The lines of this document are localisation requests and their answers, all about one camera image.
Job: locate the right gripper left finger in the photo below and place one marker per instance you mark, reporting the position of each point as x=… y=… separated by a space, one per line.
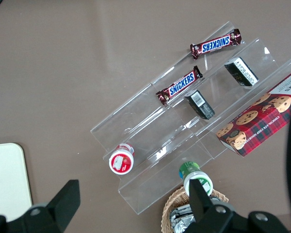
x=65 y=204

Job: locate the oval tan wicker basket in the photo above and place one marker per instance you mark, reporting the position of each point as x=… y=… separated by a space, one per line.
x=171 y=206

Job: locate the red lidded cup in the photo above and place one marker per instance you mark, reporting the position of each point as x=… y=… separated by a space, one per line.
x=121 y=161

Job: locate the Snickers chocolate bar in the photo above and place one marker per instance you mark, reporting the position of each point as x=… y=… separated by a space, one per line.
x=182 y=85
x=215 y=44

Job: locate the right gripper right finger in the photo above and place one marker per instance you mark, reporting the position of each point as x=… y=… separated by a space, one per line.
x=201 y=206

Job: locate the beige plastic serving tray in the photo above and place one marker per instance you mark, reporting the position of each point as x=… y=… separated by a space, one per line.
x=7 y=179

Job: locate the clear acrylic stepped display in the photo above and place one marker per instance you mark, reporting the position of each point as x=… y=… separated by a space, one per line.
x=145 y=116

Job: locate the red tartan cookie box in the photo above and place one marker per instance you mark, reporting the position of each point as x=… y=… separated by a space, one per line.
x=257 y=121

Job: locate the small black box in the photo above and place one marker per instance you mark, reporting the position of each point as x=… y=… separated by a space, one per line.
x=200 y=104
x=242 y=71

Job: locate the green lidded cup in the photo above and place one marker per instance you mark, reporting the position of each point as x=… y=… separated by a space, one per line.
x=191 y=170

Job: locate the silver foil packet stack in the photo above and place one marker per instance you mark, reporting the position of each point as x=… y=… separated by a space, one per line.
x=182 y=219

